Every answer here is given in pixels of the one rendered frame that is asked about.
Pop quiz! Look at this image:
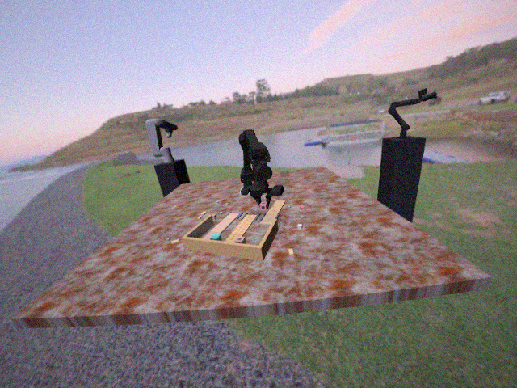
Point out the tan wooden open-top tray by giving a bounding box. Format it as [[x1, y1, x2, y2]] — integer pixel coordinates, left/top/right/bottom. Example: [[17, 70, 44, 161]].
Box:
[[180, 213, 278, 261]]

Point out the tan grid-patterned strip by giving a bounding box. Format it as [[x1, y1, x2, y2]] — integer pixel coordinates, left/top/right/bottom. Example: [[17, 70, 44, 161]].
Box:
[[265, 200, 286, 216]]

